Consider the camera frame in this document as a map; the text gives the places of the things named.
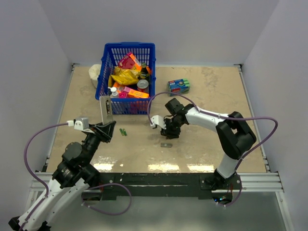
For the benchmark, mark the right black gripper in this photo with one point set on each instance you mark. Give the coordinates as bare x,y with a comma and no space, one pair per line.
169,133

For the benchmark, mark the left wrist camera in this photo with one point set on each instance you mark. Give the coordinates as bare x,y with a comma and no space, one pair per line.
80,123

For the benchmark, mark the blue plastic basket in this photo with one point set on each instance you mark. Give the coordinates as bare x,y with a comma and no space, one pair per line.
112,54

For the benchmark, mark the sponge pack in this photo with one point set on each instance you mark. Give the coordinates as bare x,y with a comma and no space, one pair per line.
179,86

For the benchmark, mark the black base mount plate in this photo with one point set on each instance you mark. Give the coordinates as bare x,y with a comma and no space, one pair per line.
198,185

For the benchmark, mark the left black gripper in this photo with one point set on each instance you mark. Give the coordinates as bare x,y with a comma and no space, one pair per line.
104,132

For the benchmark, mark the grey remote control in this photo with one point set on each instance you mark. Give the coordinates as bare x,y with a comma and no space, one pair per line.
105,117

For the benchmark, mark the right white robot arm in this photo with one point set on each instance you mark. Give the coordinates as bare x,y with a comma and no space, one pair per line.
235,135

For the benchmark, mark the white paper roll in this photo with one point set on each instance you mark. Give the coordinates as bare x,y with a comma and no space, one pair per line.
94,72

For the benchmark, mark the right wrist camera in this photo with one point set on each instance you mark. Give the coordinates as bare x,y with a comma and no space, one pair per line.
157,121

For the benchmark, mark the dark sauce bottle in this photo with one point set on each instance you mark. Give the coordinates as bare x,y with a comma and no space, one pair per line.
144,73

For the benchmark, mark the pink orange snack box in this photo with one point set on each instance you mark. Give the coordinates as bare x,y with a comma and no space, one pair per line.
129,61

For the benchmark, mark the metal tin can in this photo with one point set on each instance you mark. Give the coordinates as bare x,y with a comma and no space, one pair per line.
143,86

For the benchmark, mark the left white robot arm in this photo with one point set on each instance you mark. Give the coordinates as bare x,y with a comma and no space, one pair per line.
73,175

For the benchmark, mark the grey battery cover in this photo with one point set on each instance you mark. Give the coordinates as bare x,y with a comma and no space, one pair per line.
166,145

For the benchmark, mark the yellow chips bag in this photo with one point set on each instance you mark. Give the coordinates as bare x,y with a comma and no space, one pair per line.
125,77

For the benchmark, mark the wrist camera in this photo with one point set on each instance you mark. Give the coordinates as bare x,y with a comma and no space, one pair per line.
157,121
80,123

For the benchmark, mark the white pump bottle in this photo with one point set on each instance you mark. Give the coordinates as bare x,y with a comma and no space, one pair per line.
113,92

